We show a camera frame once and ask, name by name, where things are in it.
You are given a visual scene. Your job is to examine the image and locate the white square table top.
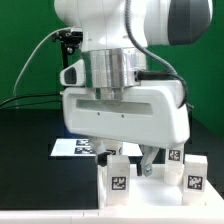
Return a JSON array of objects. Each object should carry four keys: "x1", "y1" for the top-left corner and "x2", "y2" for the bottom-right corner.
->
[{"x1": 98, "y1": 165, "x2": 224, "y2": 212}]

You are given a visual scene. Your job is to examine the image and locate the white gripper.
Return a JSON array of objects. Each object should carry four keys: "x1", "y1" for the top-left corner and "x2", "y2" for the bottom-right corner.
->
[{"x1": 60, "y1": 60, "x2": 190, "y2": 176}]

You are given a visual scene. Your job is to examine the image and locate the white sheet with tags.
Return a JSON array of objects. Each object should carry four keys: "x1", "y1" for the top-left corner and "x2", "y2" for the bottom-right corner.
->
[{"x1": 51, "y1": 138, "x2": 142, "y2": 157}]

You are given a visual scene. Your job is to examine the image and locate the grey camera cable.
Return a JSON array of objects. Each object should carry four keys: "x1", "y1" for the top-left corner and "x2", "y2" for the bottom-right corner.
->
[{"x1": 12, "y1": 27, "x2": 69, "y2": 98}]

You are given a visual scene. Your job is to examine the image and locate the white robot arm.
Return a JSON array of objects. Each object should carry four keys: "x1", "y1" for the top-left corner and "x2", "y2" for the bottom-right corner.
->
[{"x1": 54, "y1": 0, "x2": 213, "y2": 175}]

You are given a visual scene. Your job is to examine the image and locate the black cables on left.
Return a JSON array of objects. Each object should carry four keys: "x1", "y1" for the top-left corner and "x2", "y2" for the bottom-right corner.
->
[{"x1": 0, "y1": 93, "x2": 66, "y2": 110}]

